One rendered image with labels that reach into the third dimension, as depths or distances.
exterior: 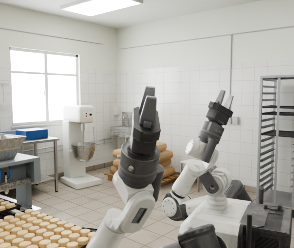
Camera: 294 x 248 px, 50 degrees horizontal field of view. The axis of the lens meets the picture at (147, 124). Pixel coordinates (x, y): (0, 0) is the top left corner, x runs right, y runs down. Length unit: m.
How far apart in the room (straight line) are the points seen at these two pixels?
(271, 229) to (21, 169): 1.65
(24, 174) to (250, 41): 4.13
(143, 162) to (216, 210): 0.39
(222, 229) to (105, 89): 6.09
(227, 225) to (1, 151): 1.50
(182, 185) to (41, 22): 5.10
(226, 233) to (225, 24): 4.92
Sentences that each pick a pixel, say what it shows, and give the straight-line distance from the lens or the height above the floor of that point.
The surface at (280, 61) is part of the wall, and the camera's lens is 5.19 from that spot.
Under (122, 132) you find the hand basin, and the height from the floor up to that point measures 0.81.
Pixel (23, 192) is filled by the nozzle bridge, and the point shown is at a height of 0.93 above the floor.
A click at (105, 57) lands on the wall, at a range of 6.91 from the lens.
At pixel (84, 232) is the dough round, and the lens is 1.63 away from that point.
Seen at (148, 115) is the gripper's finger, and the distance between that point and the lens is 0.63.
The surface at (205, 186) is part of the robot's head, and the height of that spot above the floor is 1.32.
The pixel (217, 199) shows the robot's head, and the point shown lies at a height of 1.27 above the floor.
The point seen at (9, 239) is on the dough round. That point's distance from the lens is 1.67.
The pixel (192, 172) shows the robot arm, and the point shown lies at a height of 1.26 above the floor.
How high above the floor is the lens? 1.58
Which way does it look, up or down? 5 degrees down
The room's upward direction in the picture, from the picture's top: straight up
